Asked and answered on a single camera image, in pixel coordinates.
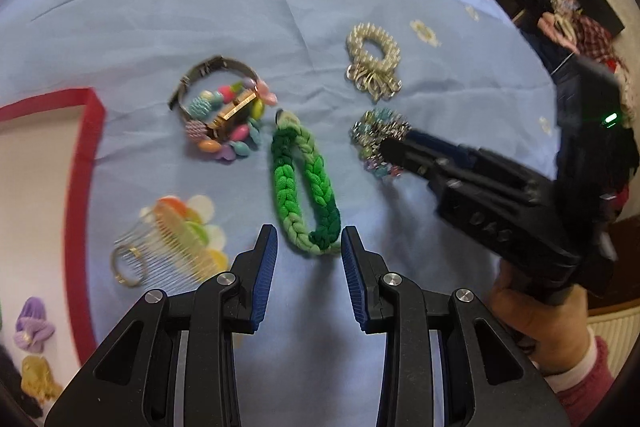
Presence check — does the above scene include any white box with red rim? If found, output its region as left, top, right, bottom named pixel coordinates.
left=0, top=88, right=107, bottom=413

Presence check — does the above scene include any person's right hand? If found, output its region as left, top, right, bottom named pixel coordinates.
left=487, top=263, right=597, bottom=377

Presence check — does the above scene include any yellow hair clip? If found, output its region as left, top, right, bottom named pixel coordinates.
left=20, top=355, right=63, bottom=403

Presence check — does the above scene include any pearl bracelet with silver rings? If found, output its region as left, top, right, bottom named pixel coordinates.
left=343, top=23, right=404, bottom=102

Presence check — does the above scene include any red plaid cloth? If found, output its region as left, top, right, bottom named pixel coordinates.
left=569, top=13, right=632, bottom=75

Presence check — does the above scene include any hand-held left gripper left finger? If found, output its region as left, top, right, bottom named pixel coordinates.
left=44, top=224, right=279, bottom=427

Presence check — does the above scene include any crystal bead bracelet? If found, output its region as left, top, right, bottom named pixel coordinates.
left=349, top=108, right=413, bottom=180

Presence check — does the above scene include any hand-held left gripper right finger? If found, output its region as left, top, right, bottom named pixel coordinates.
left=341, top=226, right=573, bottom=427

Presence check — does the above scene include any person's right forearm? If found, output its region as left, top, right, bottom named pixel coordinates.
left=537, top=334, right=628, bottom=427

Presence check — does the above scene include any gold ring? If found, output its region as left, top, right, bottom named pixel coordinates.
left=110, top=244, right=148, bottom=289

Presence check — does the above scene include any gold watch with mesh band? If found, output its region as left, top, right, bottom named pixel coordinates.
left=167, top=56, right=262, bottom=144

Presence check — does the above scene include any white radiator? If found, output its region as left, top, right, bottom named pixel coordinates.
left=586, top=306, right=640, bottom=375

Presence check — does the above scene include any pastel bead bracelet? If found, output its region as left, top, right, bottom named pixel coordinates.
left=184, top=77, right=279, bottom=164

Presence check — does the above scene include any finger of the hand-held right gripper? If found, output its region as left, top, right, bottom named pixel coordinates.
left=404, top=128, right=553, bottom=182
left=378, top=138, right=453, bottom=188

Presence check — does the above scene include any purple hair clip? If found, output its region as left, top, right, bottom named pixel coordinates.
left=14, top=297, right=56, bottom=351

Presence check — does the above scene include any green braided bracelet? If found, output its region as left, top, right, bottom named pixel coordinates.
left=270, top=109, right=344, bottom=258

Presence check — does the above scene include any flower hair comb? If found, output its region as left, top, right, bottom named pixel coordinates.
left=114, top=193, right=230, bottom=287

